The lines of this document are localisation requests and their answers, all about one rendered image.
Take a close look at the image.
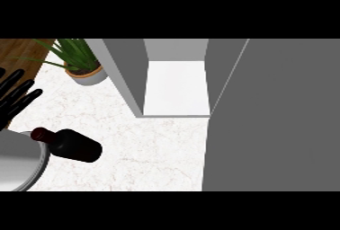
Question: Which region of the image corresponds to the dark wine bottle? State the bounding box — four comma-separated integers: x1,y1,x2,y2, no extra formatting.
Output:
30,127,104,164

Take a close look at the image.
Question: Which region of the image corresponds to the grey round sink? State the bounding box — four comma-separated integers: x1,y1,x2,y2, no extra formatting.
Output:
0,129,52,192

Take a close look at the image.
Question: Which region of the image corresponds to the green potted plant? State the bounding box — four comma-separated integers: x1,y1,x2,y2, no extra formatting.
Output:
12,39,110,87

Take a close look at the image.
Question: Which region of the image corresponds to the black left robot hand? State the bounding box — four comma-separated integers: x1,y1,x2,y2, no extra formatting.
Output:
0,67,46,131

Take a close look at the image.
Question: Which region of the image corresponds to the grey open cabinet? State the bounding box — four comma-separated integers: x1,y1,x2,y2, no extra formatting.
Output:
84,39,250,119

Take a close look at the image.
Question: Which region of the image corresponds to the dark grey cabinet door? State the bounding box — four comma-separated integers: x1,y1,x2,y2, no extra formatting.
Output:
201,39,340,192

